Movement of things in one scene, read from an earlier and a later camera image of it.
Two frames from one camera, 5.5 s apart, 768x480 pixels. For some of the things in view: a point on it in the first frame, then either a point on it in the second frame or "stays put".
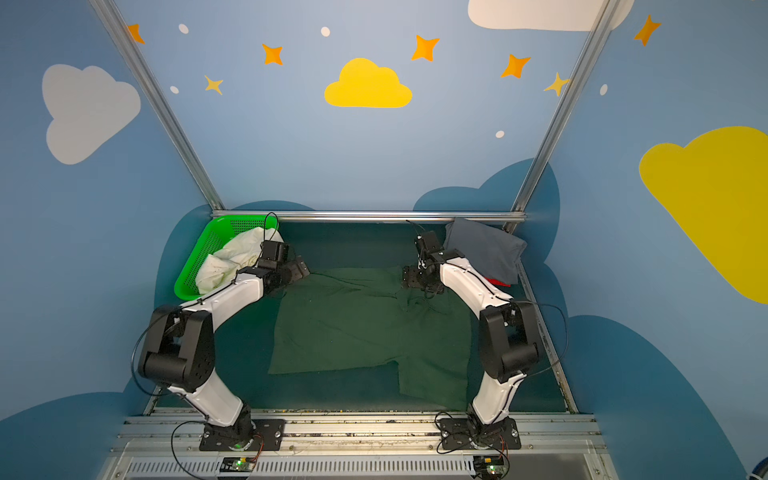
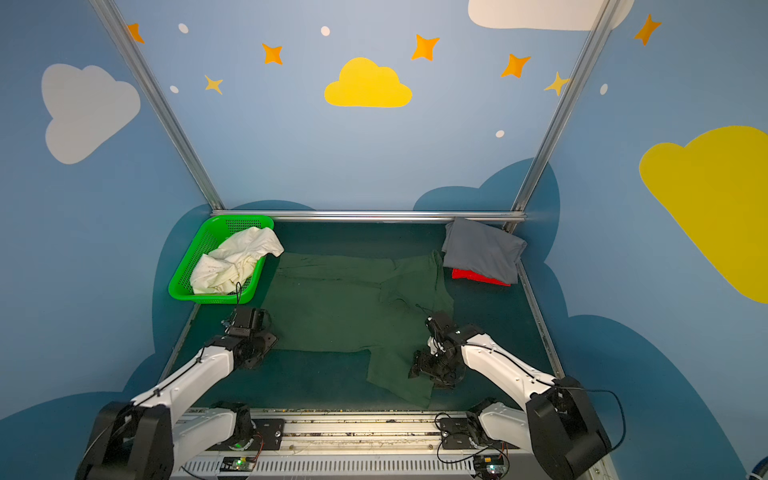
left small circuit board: (238, 464) stays put
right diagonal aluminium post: (556, 126) stays put
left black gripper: (296, 269) → (258, 346)
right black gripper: (414, 279) → (432, 366)
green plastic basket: (216, 235) stays put
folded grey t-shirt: (494, 251) stays put
